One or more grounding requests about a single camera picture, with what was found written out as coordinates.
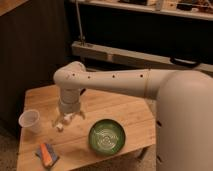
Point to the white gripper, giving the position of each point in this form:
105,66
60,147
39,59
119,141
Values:
65,109

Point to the translucent white cup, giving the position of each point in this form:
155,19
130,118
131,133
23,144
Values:
30,120

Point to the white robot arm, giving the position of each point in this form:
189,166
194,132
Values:
184,108

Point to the green ceramic bowl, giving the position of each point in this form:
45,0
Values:
106,137

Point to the white plastic bottle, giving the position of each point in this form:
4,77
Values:
65,120

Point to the orange blue sponge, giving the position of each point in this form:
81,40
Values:
47,155

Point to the metal shelf beam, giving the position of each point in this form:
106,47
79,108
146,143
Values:
124,57

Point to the vertical metal pole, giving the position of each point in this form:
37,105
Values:
82,38

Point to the upper wooden shelf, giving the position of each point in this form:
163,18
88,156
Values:
164,7

